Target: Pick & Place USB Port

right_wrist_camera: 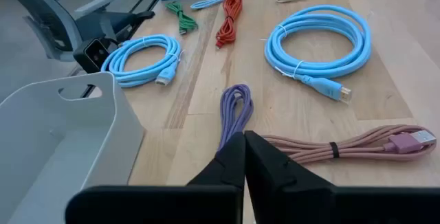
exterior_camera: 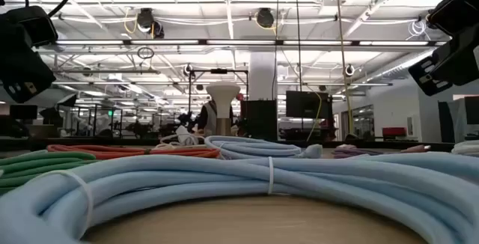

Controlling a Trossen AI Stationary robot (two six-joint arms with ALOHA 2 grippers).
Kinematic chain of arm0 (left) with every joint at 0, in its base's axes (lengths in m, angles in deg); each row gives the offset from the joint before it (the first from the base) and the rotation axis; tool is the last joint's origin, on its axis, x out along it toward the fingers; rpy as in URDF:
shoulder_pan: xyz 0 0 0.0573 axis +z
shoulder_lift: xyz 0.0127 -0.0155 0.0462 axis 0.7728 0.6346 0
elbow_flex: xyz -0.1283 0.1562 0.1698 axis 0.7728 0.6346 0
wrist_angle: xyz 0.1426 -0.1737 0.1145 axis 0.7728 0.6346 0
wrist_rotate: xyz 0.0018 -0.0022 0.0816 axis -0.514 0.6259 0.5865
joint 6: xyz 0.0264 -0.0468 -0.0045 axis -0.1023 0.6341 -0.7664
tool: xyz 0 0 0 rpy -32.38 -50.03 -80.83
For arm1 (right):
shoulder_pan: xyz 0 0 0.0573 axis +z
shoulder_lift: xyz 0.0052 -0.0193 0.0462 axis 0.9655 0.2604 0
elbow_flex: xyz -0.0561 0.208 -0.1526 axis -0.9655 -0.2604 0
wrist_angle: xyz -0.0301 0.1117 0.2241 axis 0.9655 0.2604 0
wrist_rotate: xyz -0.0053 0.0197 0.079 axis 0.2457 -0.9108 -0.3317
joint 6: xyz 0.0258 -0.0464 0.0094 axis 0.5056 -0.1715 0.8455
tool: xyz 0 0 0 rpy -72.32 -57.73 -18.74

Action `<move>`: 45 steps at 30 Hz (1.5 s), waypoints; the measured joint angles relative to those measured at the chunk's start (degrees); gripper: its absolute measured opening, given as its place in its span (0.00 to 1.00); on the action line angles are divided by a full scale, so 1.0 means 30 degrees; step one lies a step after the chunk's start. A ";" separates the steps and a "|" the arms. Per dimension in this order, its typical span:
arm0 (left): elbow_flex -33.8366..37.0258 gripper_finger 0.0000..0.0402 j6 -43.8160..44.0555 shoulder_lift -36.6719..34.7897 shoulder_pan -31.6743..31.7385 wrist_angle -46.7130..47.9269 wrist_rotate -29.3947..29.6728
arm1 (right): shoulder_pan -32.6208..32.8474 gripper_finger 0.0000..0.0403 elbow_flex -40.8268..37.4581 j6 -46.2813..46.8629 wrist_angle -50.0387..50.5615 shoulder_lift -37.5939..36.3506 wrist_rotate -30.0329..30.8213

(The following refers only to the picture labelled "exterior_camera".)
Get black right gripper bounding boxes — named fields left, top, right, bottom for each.
left=407, top=22, right=479, bottom=97

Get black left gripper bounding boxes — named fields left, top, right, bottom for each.
left=0, top=21, right=57, bottom=104

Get white cable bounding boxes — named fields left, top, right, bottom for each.
left=451, top=140, right=479, bottom=158

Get pink cable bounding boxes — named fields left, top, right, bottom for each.
left=400, top=144, right=431, bottom=154

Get green cable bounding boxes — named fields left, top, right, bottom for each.
left=0, top=150, right=98, bottom=196

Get red cable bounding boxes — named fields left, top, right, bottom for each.
left=46, top=144, right=222, bottom=161

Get purple cable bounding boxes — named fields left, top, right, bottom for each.
left=331, top=144, right=386, bottom=159

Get light blue cable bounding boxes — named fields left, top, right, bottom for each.
left=0, top=152, right=479, bottom=244
left=204, top=135, right=325, bottom=161

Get small black monitor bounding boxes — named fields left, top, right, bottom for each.
left=9, top=104, right=38, bottom=121

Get red box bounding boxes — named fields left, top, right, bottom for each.
left=381, top=126, right=408, bottom=139

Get large black monitor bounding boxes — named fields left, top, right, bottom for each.
left=286, top=90, right=333, bottom=120

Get white power adapter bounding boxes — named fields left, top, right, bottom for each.
left=175, top=125, right=199, bottom=146

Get person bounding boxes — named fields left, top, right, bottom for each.
left=196, top=100, right=237, bottom=138

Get white dome table lamp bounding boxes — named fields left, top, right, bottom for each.
left=205, top=82, right=242, bottom=137

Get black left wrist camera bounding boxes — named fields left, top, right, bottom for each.
left=9, top=5, right=59, bottom=48

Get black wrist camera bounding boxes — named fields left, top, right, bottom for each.
left=426, top=0, right=479, bottom=37
left=9, top=5, right=59, bottom=48

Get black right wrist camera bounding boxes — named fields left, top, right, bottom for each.
left=426, top=0, right=479, bottom=37

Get black aluminium table frame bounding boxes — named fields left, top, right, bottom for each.
left=0, top=135, right=456, bottom=153

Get thick yellow cable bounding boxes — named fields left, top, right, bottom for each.
left=334, top=0, right=355, bottom=136

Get black ceiling cable reel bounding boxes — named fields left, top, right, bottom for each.
left=136, top=7, right=165, bottom=40
left=255, top=7, right=276, bottom=29

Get light grey lamp cable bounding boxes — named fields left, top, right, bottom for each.
left=159, top=133, right=210, bottom=150

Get black stand frame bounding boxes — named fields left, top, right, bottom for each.
left=188, top=67, right=250, bottom=125

